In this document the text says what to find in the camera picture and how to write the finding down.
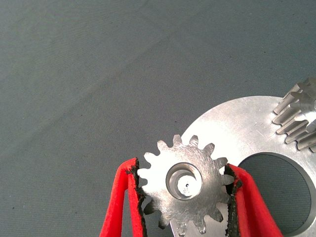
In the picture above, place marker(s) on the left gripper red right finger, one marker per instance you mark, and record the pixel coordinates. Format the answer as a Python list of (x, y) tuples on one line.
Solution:
[(249, 209)]

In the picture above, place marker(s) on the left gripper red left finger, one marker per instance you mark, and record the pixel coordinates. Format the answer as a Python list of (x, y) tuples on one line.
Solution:
[(116, 202)]

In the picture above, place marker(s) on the steel planetary gear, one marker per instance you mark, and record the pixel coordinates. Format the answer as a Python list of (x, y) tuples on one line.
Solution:
[(185, 158), (296, 118)]

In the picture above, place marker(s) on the round metal carrier plate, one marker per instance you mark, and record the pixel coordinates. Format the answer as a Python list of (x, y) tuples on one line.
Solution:
[(234, 123)]

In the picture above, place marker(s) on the dark grey table cloth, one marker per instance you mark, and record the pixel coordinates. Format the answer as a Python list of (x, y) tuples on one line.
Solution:
[(98, 74)]

